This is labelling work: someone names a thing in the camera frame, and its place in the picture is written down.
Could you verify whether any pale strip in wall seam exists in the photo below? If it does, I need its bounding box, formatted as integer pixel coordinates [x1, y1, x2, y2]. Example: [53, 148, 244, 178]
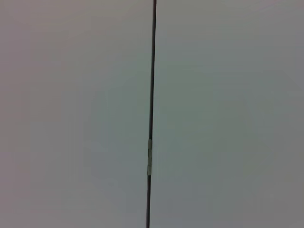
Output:
[147, 139, 153, 176]

